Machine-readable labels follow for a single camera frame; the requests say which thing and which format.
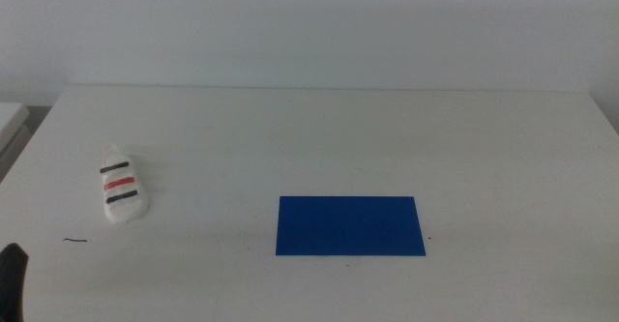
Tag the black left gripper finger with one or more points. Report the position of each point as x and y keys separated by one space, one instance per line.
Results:
x=11 y=283

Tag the blue rectangular mat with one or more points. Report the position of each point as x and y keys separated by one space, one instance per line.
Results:
x=348 y=225

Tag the thin dark thread piece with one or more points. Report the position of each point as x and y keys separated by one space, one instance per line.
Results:
x=75 y=240

